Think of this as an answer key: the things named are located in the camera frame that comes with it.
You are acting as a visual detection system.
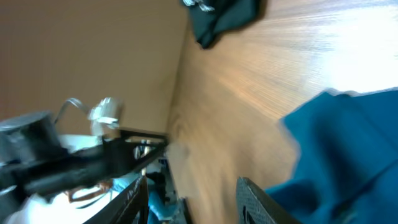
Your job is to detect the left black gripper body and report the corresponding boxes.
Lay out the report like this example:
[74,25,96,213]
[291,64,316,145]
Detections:
[101,138,137,177]

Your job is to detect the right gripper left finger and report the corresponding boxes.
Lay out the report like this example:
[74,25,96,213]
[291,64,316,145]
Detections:
[84,176,149,224]

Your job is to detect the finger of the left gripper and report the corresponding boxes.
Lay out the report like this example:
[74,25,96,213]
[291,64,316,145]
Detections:
[119,128,169,172]

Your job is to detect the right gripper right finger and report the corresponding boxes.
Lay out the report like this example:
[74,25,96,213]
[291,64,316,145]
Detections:
[236,177,300,224]

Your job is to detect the blue polo shirt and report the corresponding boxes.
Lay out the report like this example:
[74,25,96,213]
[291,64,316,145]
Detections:
[267,90,397,223]

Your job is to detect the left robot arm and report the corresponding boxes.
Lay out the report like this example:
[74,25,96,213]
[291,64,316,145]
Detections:
[1,111,169,223]

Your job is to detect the black folded polo shirt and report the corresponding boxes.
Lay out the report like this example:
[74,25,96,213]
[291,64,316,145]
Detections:
[180,0,267,49]

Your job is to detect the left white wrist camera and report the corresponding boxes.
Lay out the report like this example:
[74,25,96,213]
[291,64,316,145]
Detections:
[88,97,123,136]

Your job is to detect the left black camera cable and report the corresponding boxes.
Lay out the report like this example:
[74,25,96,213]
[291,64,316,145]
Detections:
[54,97,93,125]

